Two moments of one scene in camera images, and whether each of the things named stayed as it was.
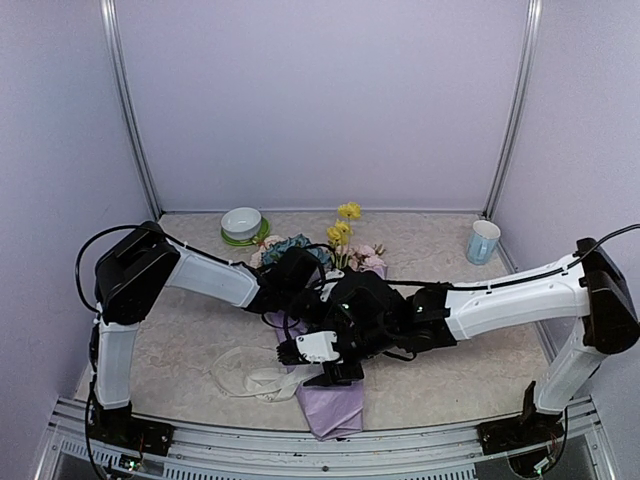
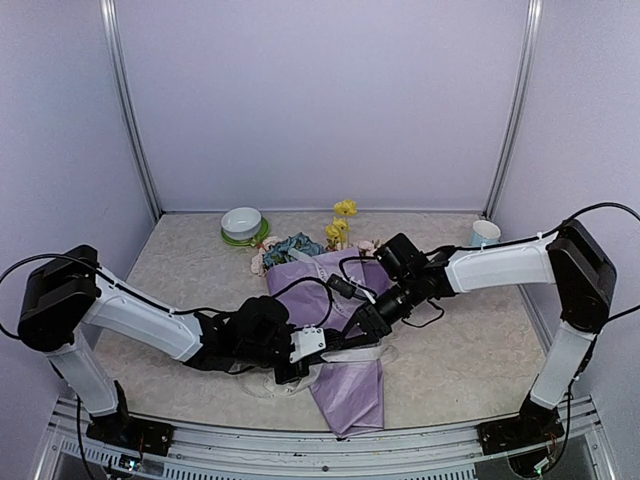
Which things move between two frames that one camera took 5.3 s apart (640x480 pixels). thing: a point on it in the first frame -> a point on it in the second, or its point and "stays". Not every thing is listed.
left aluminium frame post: [111, 33] stays
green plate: [254, 240] stays
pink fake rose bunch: [256, 259] stays
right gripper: [337, 376] -> [372, 317]
